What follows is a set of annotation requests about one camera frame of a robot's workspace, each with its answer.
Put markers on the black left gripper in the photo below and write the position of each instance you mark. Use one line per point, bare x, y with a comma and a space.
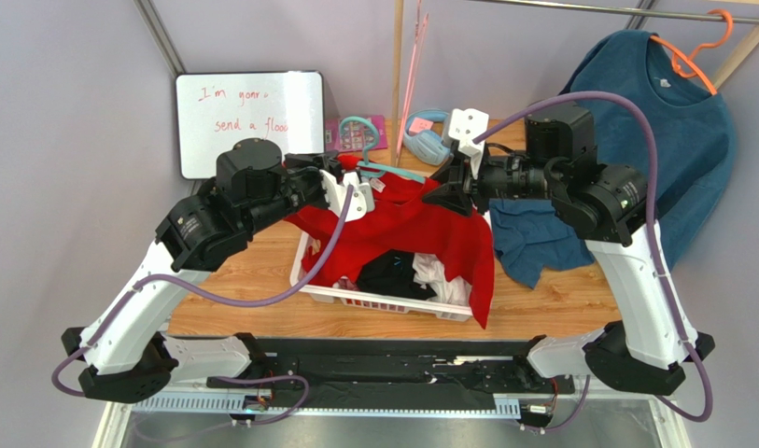
312, 164

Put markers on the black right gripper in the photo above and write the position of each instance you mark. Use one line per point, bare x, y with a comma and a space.
464, 184

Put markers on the red t shirt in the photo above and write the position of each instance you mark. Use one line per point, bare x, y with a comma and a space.
462, 244

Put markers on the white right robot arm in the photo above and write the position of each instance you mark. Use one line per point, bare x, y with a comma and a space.
642, 352

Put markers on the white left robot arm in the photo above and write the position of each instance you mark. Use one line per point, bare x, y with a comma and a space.
126, 355

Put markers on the blue long sleeve shirt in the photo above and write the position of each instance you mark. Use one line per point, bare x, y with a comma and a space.
696, 145

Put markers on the orange hanger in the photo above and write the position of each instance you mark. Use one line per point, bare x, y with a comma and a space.
684, 65

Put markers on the light blue headphones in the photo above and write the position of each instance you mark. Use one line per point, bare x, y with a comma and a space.
428, 146

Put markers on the pink cube power adapter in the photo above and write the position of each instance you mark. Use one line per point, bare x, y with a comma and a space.
419, 125

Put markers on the white garment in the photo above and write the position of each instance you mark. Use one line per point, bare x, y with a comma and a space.
429, 272

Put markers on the black garment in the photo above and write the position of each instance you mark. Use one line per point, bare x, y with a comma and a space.
393, 274

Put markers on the orange pink garment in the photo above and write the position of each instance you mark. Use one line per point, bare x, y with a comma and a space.
346, 284

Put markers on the white plastic laundry basket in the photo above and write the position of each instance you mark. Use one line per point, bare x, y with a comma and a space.
385, 301

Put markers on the white whiteboard with red writing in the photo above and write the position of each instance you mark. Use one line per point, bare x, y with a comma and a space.
215, 111

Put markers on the aluminium corner profile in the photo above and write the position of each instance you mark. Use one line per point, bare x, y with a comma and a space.
152, 18

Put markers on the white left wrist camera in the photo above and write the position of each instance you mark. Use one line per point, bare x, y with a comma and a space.
350, 198

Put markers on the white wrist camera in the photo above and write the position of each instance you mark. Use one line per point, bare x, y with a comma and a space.
461, 127
350, 198

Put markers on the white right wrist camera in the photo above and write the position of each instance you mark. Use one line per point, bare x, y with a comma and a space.
461, 127

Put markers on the pink wire hanger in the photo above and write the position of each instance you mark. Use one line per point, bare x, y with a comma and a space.
420, 33

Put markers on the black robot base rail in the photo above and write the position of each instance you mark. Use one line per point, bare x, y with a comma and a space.
397, 375

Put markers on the metal clothes rail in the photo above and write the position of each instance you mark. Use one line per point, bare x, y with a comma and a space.
621, 11

